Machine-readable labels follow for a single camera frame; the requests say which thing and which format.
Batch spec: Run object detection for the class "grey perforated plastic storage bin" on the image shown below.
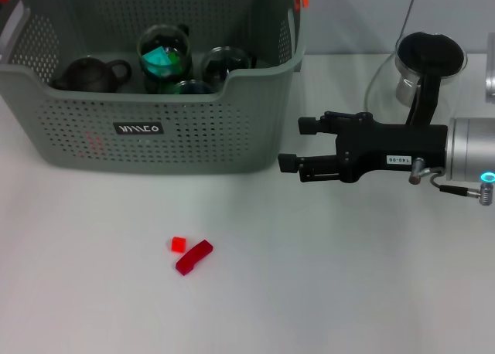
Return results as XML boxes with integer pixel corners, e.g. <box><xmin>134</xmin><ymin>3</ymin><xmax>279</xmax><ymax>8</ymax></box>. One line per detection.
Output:
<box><xmin>0</xmin><ymin>0</ymin><xmax>310</xmax><ymax>176</ymax></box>

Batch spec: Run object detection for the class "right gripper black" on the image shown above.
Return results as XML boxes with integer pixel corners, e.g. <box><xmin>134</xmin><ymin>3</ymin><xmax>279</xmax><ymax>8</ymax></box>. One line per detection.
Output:
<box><xmin>277</xmin><ymin>111</ymin><xmax>449</xmax><ymax>185</ymax></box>

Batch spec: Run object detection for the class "teal square toy plate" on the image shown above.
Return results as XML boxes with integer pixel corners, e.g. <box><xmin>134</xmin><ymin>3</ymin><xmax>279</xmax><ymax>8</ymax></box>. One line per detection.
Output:
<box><xmin>141</xmin><ymin>46</ymin><xmax>173</xmax><ymax>78</ymax></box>

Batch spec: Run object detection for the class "dark red curved brick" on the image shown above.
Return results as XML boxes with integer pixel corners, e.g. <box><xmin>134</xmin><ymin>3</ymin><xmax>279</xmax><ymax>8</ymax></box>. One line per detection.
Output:
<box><xmin>175</xmin><ymin>239</ymin><xmax>214</xmax><ymax>277</ymax></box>

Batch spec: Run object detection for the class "glass teacup black holder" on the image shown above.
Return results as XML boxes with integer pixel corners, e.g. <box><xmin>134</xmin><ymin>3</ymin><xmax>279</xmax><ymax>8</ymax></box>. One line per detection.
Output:
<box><xmin>137</xmin><ymin>23</ymin><xmax>194</xmax><ymax>80</ymax></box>
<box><xmin>143</xmin><ymin>70</ymin><xmax>194</xmax><ymax>95</ymax></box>
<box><xmin>172</xmin><ymin>79</ymin><xmax>214</xmax><ymax>96</ymax></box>
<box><xmin>200</xmin><ymin>46</ymin><xmax>258</xmax><ymax>92</ymax></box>

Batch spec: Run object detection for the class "right gripper cable with connectors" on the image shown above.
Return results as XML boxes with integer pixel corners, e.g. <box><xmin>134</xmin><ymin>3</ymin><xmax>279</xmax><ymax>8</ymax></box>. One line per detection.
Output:
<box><xmin>408</xmin><ymin>156</ymin><xmax>495</xmax><ymax>207</ymax></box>

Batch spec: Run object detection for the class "dark clay teapot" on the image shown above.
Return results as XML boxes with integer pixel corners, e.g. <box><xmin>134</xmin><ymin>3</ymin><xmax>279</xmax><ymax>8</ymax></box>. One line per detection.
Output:
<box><xmin>49</xmin><ymin>56</ymin><xmax>133</xmax><ymax>94</ymax></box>

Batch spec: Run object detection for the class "glass teapot black handle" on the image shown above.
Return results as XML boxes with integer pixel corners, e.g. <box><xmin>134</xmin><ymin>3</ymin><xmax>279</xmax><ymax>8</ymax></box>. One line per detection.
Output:
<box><xmin>364</xmin><ymin>31</ymin><xmax>469</xmax><ymax>126</ymax></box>

